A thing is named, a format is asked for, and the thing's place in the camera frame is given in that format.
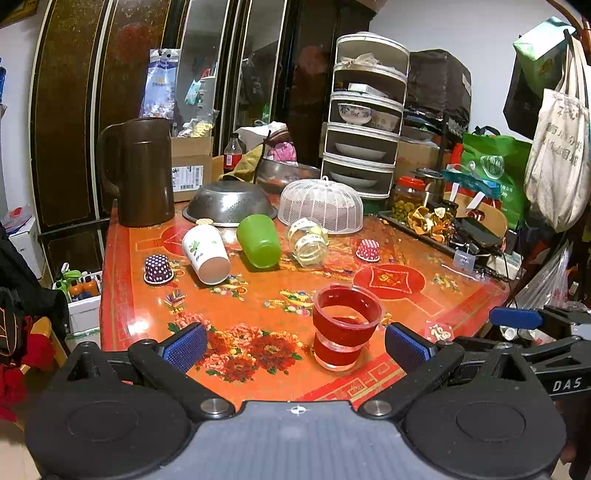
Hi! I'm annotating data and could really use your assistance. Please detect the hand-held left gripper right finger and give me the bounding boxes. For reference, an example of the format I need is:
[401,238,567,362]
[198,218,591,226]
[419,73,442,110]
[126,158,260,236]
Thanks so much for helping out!
[358,322,551,420]

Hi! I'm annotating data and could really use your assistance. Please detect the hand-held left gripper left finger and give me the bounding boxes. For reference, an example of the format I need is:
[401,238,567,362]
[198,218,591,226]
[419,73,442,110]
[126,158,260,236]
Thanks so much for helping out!
[52,322,234,420]

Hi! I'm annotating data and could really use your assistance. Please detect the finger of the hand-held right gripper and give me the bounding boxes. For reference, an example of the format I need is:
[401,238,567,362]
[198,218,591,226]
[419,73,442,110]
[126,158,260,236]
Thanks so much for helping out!
[489,305,573,330]
[455,336,583,370]

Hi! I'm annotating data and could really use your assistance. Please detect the green plastic cup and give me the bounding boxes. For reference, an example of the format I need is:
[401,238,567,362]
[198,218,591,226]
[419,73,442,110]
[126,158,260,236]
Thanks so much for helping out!
[236,214,282,269]

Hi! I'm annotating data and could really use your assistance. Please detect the red transparent plastic cup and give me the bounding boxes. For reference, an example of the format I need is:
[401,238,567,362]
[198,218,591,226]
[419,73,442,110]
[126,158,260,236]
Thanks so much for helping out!
[312,284,386,372]

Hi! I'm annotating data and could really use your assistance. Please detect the white paper cup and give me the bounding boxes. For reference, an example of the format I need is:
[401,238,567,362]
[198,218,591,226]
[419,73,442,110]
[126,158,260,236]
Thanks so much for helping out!
[181,224,232,285]

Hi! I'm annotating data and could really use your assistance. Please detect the metal tin cup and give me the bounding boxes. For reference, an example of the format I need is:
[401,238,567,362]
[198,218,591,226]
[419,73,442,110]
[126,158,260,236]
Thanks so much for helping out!
[415,168,445,205]

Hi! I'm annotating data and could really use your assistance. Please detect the red paper sticker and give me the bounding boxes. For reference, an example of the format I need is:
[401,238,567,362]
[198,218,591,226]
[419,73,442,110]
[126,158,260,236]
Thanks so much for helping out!
[424,320,456,343]

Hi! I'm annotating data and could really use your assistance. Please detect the white plastic bag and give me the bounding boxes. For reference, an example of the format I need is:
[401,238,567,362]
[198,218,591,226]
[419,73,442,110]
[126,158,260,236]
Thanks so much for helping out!
[516,239,574,311]

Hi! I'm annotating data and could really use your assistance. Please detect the black tray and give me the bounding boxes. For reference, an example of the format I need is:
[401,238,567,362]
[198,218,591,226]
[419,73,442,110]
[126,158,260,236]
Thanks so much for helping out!
[377,209,509,271]

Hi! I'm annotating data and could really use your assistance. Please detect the purple dotted cupcake liner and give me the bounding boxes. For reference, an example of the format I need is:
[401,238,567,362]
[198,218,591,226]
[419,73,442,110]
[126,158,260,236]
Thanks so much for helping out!
[144,254,175,284]

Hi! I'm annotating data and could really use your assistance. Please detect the red dotted cupcake liner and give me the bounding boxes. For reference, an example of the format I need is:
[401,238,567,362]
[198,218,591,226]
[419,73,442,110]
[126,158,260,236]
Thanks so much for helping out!
[355,239,380,262]

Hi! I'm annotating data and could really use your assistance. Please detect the white box of bottles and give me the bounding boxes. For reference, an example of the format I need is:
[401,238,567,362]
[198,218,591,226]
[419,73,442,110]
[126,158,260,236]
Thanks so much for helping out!
[52,263,103,339]

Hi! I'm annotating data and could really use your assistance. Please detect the dried orange peels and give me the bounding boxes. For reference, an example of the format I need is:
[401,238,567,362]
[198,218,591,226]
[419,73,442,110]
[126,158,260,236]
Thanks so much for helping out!
[408,205,459,244]

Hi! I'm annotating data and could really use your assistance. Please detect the clear glass jar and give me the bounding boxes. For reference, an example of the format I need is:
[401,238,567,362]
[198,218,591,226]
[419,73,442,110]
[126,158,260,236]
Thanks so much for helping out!
[287,218,330,268]

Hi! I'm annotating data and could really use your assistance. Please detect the red-lidded pickle jar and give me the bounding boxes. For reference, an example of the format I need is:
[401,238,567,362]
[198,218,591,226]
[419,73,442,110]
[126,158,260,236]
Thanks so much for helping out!
[391,176,427,223]

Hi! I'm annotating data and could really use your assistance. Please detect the metal colander bowl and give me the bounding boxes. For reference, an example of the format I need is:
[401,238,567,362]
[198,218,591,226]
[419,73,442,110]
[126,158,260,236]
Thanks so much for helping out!
[182,180,279,228]

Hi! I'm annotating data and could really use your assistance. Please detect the green shopping bag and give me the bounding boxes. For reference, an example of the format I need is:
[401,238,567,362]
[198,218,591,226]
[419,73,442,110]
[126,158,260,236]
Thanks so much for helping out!
[455,126,533,232]

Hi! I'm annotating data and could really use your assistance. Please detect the white mesh food cover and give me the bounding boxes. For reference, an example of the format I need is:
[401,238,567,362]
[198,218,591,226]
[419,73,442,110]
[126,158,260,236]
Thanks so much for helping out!
[278,176,365,233]

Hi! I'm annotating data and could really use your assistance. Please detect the red cloth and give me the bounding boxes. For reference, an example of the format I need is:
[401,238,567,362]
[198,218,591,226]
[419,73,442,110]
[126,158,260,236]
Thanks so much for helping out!
[0,318,57,422]

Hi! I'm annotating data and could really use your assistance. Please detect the canvas tote bag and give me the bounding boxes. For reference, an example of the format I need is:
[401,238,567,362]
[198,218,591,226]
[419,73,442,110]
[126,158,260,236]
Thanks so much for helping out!
[523,36,591,233]

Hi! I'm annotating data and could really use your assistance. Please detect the dark clothing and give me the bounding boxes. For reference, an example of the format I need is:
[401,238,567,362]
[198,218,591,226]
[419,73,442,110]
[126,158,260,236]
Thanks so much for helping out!
[0,220,71,333]

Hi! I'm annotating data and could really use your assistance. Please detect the white plate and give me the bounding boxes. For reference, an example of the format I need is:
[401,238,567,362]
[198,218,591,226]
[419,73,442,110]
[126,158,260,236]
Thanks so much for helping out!
[329,171,387,188]
[333,142,388,160]

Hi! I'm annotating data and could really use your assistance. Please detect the brown plastic pitcher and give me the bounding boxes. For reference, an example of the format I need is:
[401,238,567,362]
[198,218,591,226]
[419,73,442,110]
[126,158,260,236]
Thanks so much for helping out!
[96,117,177,228]

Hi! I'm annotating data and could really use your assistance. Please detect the yellow-green cloth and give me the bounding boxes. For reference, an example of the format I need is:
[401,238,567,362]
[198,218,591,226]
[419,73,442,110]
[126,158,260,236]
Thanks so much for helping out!
[221,147,265,185]

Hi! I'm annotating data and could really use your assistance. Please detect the white cardboard box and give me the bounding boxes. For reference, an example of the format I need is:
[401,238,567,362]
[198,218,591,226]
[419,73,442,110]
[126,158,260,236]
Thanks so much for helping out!
[4,207,45,278]

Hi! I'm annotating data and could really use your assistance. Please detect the cola bottle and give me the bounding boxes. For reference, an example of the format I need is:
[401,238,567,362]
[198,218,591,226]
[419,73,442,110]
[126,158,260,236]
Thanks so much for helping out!
[223,133,245,177]

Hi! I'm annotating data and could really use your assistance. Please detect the metal basin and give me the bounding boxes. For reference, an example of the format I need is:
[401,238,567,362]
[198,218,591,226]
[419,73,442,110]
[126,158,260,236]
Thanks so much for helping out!
[256,159,322,193]

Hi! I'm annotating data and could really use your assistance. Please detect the black hanging bag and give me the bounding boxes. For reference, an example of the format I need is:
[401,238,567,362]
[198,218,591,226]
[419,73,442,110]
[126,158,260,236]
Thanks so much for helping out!
[503,64,557,140]

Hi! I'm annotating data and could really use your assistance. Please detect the pink cloth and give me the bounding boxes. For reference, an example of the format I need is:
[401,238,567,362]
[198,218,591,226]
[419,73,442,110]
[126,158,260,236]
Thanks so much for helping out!
[268,141,299,163]

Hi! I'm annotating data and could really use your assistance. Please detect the pale patterned bowl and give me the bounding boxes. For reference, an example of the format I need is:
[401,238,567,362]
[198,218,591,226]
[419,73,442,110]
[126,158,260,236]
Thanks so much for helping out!
[369,111,401,133]

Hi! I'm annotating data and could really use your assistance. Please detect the floral ceramic bowl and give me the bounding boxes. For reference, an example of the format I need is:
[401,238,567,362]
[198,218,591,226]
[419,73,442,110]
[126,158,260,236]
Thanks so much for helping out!
[337,102,373,126]

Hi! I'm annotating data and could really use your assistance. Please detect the dark covered appliance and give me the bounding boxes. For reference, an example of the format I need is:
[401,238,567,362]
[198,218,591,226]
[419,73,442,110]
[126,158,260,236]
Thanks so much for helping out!
[405,49,472,136]

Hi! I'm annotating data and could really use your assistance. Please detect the dark wooden wardrobe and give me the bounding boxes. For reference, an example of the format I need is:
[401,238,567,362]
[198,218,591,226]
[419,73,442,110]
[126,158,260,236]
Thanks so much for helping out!
[28,0,376,278]

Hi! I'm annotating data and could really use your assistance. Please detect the hanging snack bag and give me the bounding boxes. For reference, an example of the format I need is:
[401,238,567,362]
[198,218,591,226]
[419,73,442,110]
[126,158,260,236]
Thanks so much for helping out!
[139,48,181,133]

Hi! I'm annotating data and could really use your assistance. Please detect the tiered mesh food rack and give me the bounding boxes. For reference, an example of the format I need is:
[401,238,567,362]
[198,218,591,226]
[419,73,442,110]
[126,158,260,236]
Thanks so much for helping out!
[320,31,411,205]

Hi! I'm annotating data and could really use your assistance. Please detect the green and white packet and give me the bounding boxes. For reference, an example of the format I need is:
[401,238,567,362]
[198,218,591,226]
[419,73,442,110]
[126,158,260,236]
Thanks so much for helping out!
[513,17,578,78]

